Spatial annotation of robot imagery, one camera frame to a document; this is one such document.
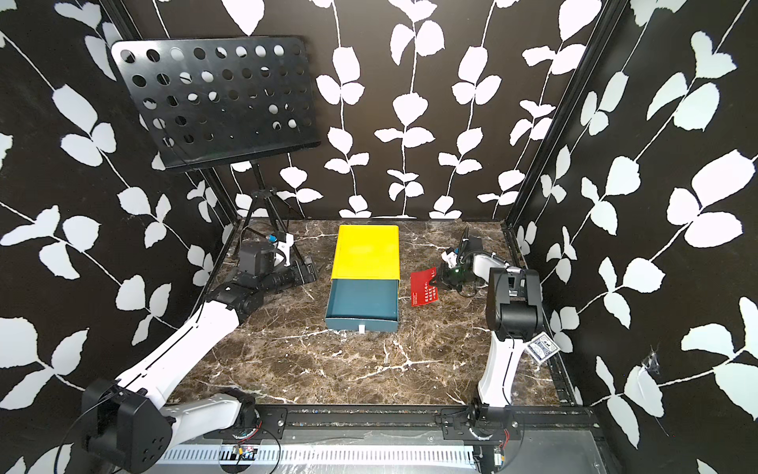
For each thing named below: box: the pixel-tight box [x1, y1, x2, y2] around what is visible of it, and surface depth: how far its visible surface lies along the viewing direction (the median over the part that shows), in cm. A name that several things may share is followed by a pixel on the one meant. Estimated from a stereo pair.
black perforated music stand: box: [110, 35, 322, 263], surface depth 72 cm
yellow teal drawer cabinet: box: [330, 225, 401, 281], surface depth 83 cm
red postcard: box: [410, 266, 440, 308], surface depth 100 cm
